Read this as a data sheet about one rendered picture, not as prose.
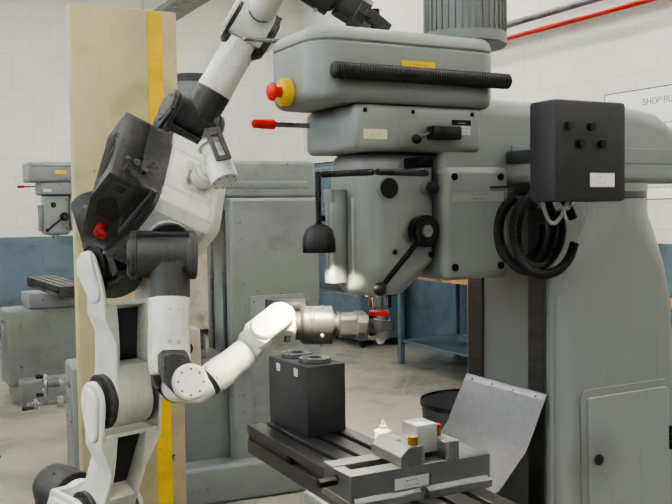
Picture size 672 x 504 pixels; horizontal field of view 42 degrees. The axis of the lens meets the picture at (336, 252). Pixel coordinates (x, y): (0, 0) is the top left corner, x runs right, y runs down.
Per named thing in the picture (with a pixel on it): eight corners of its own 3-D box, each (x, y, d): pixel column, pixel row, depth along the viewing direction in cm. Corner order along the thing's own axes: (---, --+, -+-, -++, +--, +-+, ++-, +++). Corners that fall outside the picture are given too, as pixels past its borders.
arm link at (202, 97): (185, 74, 222) (158, 121, 223) (195, 78, 214) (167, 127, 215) (222, 97, 228) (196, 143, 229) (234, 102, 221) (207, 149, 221)
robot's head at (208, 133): (204, 178, 202) (211, 160, 196) (192, 147, 205) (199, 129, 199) (230, 174, 205) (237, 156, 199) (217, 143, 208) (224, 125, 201)
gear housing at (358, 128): (355, 149, 185) (355, 102, 185) (304, 156, 207) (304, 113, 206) (483, 152, 201) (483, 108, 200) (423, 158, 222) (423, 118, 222)
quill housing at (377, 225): (366, 299, 190) (365, 150, 189) (323, 291, 208) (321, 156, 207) (439, 294, 199) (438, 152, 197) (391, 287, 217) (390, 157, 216)
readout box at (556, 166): (558, 201, 178) (558, 97, 177) (528, 202, 186) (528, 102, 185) (630, 201, 188) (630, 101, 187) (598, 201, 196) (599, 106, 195)
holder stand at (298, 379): (307, 437, 233) (306, 362, 232) (269, 420, 252) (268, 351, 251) (346, 430, 239) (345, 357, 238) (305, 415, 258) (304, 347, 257)
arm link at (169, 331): (154, 401, 181) (155, 293, 185) (141, 403, 192) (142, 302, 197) (209, 400, 185) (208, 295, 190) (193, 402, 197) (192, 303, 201)
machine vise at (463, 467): (353, 513, 175) (352, 458, 175) (320, 492, 188) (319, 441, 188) (494, 485, 191) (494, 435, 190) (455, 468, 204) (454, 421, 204)
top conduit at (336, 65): (337, 77, 178) (337, 59, 177) (327, 79, 181) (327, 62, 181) (513, 88, 199) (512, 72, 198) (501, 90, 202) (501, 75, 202)
